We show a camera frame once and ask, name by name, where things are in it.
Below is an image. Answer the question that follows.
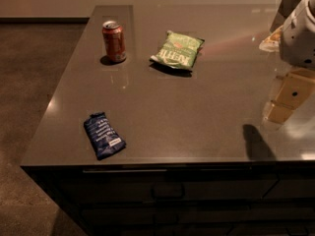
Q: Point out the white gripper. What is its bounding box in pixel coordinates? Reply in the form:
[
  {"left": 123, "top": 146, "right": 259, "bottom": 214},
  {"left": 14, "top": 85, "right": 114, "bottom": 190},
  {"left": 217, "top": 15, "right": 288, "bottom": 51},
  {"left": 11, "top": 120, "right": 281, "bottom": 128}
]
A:
[{"left": 263, "top": 0, "right": 315, "bottom": 124}]

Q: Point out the green jalapeno chip bag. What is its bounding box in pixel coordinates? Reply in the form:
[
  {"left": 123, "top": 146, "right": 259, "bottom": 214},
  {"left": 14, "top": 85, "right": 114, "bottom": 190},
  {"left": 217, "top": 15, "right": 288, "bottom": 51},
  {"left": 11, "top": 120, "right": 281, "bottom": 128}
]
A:
[{"left": 151, "top": 30, "right": 205, "bottom": 71}]

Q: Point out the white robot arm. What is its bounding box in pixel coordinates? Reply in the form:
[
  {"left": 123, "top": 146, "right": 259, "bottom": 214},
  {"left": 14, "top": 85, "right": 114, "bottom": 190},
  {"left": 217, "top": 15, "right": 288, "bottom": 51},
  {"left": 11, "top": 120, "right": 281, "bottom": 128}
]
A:
[{"left": 259, "top": 0, "right": 315, "bottom": 124}]

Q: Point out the blue rxbar blueberry bar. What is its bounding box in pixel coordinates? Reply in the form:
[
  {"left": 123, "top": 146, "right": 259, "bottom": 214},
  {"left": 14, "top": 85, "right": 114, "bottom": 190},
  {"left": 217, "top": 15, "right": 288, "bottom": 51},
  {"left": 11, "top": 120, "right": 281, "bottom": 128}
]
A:
[{"left": 84, "top": 112, "right": 126, "bottom": 160}]

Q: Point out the white plate with food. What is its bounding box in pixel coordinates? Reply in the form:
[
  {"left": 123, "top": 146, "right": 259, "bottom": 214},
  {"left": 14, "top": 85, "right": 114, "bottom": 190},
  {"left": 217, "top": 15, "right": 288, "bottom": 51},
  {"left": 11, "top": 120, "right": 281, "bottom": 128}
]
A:
[{"left": 259, "top": 27, "right": 283, "bottom": 52}]

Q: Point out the snack box at corner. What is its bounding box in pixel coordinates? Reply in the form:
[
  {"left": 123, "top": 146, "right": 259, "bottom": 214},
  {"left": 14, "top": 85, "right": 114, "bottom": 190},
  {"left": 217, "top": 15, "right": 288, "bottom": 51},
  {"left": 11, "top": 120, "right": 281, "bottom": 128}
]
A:
[{"left": 270, "top": 0, "right": 301, "bottom": 32}]

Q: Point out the dark drawer cabinet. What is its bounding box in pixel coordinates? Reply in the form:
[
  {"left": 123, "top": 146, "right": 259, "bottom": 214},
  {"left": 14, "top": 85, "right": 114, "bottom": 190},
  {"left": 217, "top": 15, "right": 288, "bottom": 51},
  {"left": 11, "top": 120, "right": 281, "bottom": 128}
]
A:
[{"left": 23, "top": 165, "right": 315, "bottom": 236}]

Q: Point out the red soda can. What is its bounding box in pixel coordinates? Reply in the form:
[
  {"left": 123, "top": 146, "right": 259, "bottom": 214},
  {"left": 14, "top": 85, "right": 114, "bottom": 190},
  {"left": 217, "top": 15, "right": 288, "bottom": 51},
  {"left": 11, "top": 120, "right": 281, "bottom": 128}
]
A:
[{"left": 102, "top": 21, "right": 126, "bottom": 63}]

